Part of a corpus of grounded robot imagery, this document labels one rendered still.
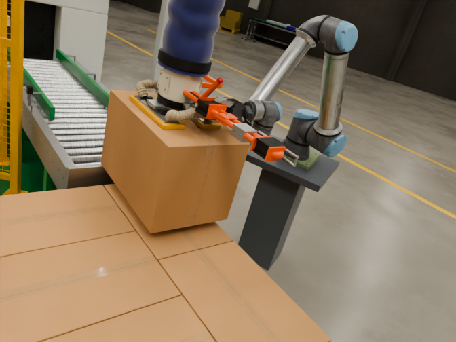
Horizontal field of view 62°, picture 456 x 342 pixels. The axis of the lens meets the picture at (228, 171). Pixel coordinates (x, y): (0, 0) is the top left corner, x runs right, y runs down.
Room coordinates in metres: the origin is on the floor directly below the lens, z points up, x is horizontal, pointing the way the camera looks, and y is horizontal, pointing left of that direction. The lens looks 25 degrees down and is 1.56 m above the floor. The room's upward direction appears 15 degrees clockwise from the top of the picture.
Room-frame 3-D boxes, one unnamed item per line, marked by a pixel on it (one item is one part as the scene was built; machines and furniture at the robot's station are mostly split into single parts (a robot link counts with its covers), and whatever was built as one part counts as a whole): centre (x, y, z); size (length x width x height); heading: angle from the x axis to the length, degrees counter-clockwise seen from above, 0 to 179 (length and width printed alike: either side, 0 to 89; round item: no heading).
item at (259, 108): (1.61, -0.03, 1.13); 0.09 x 0.05 x 0.10; 43
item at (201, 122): (1.71, 0.24, 1.03); 0.34 x 0.10 x 0.05; 44
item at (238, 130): (1.31, -0.02, 1.12); 0.07 x 0.07 x 0.04; 44
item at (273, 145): (1.21, -0.11, 1.12); 0.08 x 0.07 x 0.05; 44
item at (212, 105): (1.46, 0.13, 1.13); 0.10 x 0.08 x 0.06; 134
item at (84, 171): (1.85, 0.50, 0.58); 0.70 x 0.03 x 0.06; 133
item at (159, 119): (1.58, 0.37, 1.03); 0.34 x 0.10 x 0.05; 44
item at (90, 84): (3.14, 1.35, 0.60); 1.60 x 0.11 x 0.09; 43
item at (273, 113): (1.67, -0.10, 1.12); 0.12 x 0.09 x 0.10; 133
